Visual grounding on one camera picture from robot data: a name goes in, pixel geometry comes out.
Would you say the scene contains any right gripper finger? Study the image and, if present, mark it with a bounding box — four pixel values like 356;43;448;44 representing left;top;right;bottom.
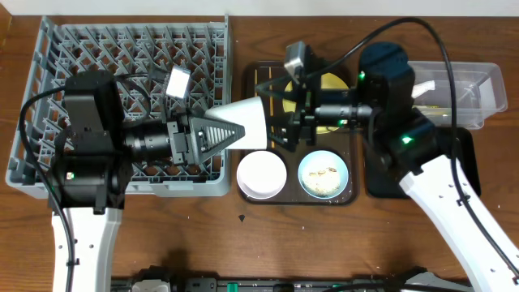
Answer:
255;76;305;113
267;126;292;151

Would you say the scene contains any white paper cup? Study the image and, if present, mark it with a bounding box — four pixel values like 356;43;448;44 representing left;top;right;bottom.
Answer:
204;97;268;150

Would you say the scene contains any light blue bowl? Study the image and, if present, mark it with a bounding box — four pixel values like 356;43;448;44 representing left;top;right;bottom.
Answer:
298;150;350;200

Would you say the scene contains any green snack wrapper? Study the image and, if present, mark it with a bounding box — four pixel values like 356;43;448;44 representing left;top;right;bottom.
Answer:
414;105;449;116

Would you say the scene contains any white napkin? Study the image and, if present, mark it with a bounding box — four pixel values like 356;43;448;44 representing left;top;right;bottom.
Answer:
411;80;435;99

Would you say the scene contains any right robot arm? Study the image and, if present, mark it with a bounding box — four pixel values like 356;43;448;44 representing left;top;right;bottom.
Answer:
255;41;518;291

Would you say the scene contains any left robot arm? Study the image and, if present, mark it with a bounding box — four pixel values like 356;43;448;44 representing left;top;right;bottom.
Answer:
47;71;245;291

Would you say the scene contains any grey dishwasher rack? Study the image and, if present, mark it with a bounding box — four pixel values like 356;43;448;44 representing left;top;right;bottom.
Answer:
5;16;232;199

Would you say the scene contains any black waste tray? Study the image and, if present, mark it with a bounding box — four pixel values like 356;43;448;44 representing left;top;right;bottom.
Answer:
364;127;482;200

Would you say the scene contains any dark brown serving tray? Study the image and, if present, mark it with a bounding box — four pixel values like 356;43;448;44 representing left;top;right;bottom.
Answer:
242;61;359;206

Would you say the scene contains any yellow plate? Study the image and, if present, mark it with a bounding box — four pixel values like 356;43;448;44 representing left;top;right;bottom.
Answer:
282;73;349;135

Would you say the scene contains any pink bowl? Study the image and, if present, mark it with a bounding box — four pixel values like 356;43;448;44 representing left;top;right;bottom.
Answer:
236;151;287;200

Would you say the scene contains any clear plastic bin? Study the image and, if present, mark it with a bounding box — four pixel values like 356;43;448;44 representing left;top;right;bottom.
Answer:
409;61;508;130

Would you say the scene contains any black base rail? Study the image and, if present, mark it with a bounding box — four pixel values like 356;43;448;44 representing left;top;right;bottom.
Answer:
110;277;471;292

